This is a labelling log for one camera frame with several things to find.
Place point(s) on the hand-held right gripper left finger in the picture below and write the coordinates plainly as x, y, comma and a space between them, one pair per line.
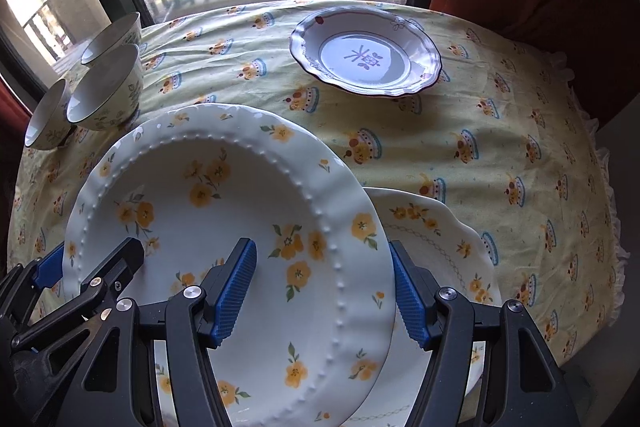
235, 292

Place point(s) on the yellow printed tablecloth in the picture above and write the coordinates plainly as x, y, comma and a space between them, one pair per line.
400, 132

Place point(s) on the large beaded yellow-flower plate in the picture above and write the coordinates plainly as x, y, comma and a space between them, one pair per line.
240, 187

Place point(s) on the floral ceramic bowl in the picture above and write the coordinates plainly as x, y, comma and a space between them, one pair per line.
47, 122
112, 92
122, 32

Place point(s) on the scalloped yellow-flower plate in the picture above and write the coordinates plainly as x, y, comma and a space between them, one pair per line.
435, 227

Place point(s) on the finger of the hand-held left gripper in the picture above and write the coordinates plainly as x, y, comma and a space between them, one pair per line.
122, 257
50, 266

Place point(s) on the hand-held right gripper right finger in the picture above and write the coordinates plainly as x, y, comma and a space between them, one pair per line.
410, 299

